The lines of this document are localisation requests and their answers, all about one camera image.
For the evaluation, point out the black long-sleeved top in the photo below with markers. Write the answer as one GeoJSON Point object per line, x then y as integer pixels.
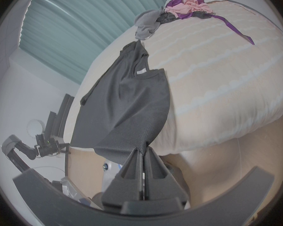
{"type": "Point", "coordinates": [127, 107]}

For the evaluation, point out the bed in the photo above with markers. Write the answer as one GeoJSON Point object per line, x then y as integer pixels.
{"type": "Point", "coordinates": [214, 79]}

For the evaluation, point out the blue-green curtain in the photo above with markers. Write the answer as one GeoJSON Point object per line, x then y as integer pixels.
{"type": "Point", "coordinates": [61, 46]}
{"type": "Point", "coordinates": [103, 6]}

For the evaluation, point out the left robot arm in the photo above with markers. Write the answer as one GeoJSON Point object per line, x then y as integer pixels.
{"type": "Point", "coordinates": [23, 149]}

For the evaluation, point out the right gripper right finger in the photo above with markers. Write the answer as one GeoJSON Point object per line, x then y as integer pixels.
{"type": "Point", "coordinates": [160, 185]}

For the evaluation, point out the pile of clothes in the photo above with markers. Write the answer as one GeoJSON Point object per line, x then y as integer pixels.
{"type": "Point", "coordinates": [191, 6]}

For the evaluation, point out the grey knitted garment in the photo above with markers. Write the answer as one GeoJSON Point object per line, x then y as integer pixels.
{"type": "Point", "coordinates": [147, 20]}

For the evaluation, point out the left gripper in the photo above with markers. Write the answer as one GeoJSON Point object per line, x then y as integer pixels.
{"type": "Point", "coordinates": [54, 146]}

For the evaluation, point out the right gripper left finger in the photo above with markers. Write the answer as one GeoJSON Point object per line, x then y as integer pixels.
{"type": "Point", "coordinates": [127, 185]}

